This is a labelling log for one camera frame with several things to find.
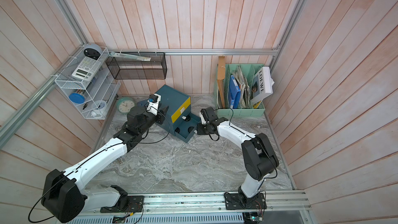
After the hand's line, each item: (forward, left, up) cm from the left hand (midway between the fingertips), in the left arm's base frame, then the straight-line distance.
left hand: (164, 106), depth 78 cm
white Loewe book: (+18, -56, -1) cm, 59 cm away
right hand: (-1, -18, -20) cm, 27 cm away
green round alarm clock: (+18, +33, -19) cm, 41 cm away
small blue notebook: (+25, +24, -26) cm, 43 cm away
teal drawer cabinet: (+10, -3, -5) cm, 11 cm away
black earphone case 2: (0, -5, -22) cm, 23 cm away
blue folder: (+18, -41, -7) cm, 45 cm away
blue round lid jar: (+2, +44, +4) cm, 44 cm away
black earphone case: (+2, -13, -25) cm, 28 cm away
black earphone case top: (+4, -10, -16) cm, 19 cm away
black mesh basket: (+37, +33, -3) cm, 50 cm away
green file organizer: (+31, -47, -1) cm, 56 cm away
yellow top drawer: (+4, -8, -7) cm, 11 cm away
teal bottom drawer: (+2, -11, -24) cm, 27 cm away
